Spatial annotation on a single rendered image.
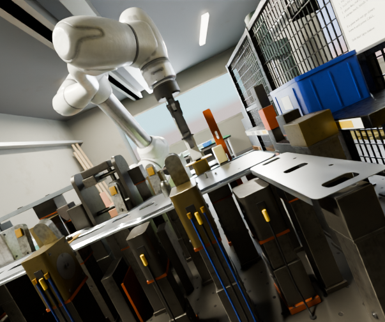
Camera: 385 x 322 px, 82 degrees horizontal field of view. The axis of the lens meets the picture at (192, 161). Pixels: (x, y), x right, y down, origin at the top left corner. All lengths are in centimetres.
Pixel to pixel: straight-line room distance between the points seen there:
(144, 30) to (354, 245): 62
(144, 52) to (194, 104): 644
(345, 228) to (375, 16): 58
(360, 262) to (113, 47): 59
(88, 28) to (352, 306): 77
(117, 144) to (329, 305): 651
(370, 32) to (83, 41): 70
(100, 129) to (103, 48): 643
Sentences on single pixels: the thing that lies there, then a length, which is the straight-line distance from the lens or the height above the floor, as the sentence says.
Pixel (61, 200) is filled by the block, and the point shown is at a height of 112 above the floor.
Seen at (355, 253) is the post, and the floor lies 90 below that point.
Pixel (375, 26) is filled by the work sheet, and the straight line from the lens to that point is 80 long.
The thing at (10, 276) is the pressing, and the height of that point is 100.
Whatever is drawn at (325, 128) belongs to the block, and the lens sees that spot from 59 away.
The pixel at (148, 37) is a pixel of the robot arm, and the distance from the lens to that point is 67.
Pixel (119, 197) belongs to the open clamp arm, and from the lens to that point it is 86.
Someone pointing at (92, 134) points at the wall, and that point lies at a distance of 707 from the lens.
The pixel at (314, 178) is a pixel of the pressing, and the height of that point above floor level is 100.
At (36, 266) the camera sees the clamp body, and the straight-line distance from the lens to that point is 61.
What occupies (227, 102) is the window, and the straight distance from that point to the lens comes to 716.
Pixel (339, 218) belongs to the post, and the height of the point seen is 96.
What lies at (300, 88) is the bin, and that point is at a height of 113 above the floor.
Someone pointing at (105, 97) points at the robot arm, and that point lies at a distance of 122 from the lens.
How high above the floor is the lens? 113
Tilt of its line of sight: 6 degrees down
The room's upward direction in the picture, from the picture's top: 25 degrees counter-clockwise
